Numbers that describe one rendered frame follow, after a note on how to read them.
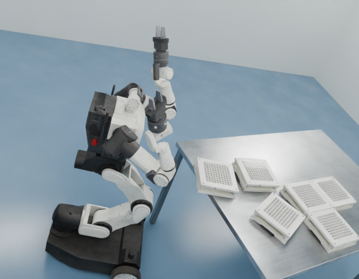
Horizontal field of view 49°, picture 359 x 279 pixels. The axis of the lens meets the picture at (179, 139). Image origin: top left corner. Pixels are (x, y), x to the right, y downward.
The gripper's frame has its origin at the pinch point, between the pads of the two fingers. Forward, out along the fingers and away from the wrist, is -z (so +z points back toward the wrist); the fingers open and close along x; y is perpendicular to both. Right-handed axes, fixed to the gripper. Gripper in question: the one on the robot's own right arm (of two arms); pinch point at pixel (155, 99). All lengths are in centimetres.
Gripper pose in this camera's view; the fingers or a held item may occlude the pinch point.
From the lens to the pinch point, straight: 165.2
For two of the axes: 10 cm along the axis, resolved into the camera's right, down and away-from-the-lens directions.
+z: 0.1, 5.9, 8.1
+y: 8.5, 4.2, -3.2
